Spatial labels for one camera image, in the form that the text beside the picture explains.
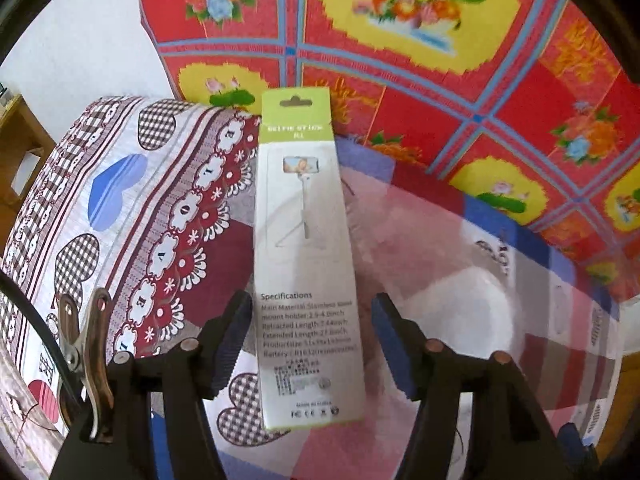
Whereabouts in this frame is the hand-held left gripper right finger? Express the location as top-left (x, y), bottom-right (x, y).
top-left (371, 291), bottom-right (567, 480)

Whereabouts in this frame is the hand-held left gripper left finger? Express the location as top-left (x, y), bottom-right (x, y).
top-left (50, 290), bottom-right (254, 480)

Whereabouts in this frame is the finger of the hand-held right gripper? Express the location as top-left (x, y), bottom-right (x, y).
top-left (561, 421), bottom-right (601, 480)

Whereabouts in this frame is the green selfie stick box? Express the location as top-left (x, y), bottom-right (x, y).
top-left (252, 87), bottom-right (366, 431)

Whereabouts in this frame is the metal spring clip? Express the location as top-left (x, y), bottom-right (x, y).
top-left (57, 287), bottom-right (118, 443)

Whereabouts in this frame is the checked heart blanket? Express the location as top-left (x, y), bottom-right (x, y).
top-left (0, 95), bottom-right (626, 480)

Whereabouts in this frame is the red floral printed cloth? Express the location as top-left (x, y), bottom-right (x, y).
top-left (137, 0), bottom-right (640, 306)

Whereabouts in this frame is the wooden desk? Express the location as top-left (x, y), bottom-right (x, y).
top-left (0, 92), bottom-right (56, 221)

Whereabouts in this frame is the black cable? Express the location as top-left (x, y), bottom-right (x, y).
top-left (0, 272), bottom-right (86, 411)

